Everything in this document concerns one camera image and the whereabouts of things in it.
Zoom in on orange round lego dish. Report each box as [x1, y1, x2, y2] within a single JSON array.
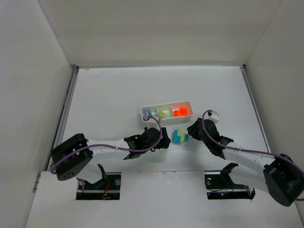
[[179, 107, 188, 116]]

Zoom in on orange lego pieces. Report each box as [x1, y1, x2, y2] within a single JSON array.
[[173, 110, 182, 117]]

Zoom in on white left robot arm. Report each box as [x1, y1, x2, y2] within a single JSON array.
[[49, 127, 171, 183]]

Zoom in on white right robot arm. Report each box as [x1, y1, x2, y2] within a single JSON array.
[[187, 118, 304, 207]]

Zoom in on white divided plastic tray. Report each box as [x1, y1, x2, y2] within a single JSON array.
[[140, 101, 194, 125]]

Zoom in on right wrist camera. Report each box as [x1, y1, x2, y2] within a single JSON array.
[[207, 111, 219, 124]]

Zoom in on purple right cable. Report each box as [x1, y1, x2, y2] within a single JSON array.
[[201, 109, 304, 201]]

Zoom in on purple cable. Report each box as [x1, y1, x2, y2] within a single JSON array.
[[48, 115, 163, 174], [201, 109, 304, 201]]

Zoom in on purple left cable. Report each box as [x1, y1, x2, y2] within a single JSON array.
[[48, 115, 163, 174]]

